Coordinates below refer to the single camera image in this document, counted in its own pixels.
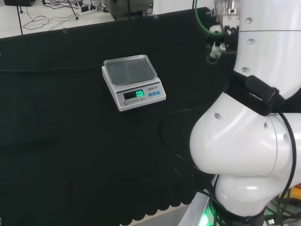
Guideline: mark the white electronic balance steel pan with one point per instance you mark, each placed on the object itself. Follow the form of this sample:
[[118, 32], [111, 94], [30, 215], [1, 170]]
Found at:
[[134, 89]]

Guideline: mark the black box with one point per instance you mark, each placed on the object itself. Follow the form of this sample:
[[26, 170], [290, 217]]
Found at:
[[20, 2]]

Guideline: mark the white power strip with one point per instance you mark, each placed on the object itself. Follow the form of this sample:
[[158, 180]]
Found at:
[[88, 10]]

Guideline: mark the silver wrist bracket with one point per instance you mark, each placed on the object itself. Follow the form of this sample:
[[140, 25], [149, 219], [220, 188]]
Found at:
[[225, 9]]

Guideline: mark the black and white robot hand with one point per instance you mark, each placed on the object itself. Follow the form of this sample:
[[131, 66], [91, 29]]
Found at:
[[217, 48]]

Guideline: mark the clear bench edge clip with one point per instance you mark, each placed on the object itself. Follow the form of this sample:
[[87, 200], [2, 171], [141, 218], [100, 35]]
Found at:
[[156, 16], [64, 30]]

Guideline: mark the black bench cloth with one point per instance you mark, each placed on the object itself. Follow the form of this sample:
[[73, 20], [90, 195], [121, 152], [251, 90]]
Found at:
[[58, 129]]

